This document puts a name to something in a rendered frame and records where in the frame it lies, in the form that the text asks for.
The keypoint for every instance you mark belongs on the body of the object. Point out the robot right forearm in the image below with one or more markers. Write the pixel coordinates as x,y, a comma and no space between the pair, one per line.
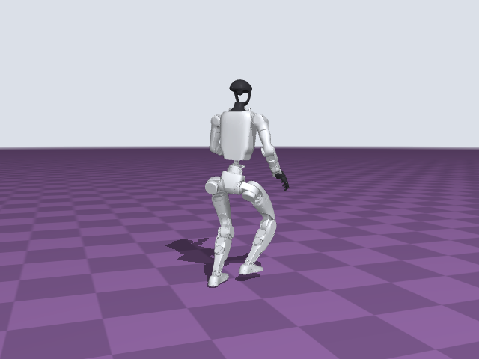
273,163

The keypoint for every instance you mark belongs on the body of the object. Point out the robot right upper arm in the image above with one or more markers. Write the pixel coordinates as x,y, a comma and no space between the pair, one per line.
263,130

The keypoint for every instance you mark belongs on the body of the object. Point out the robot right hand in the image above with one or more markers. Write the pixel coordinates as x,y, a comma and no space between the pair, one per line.
283,179

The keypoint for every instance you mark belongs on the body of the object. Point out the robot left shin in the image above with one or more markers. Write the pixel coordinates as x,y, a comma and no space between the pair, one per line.
222,248

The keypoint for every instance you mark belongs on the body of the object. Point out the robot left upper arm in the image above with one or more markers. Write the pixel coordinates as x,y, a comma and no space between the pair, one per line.
215,134

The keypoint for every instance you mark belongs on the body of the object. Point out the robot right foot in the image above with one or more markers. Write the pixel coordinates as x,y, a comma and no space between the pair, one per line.
245,269

